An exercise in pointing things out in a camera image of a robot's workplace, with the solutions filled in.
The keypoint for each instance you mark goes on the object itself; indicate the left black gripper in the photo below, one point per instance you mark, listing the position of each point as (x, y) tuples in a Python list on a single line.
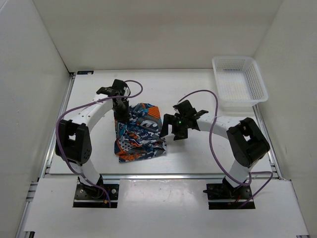
[(124, 117)]

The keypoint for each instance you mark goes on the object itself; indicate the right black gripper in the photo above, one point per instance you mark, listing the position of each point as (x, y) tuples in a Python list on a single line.
[(168, 119)]

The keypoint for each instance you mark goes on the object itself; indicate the colourful patterned shorts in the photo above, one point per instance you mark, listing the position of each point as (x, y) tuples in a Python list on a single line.
[(139, 138)]

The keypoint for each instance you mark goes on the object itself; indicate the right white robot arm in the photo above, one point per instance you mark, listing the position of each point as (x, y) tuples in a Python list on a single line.
[(246, 140)]

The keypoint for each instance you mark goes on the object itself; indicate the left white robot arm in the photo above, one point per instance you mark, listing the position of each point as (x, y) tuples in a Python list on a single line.
[(73, 141)]

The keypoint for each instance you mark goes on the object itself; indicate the white plastic basket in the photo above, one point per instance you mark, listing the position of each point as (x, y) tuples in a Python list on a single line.
[(239, 83)]

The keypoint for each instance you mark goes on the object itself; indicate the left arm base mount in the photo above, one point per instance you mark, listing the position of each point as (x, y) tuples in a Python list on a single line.
[(88, 196)]

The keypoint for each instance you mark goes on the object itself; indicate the aluminium frame rail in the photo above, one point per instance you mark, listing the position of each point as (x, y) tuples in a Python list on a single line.
[(155, 176)]

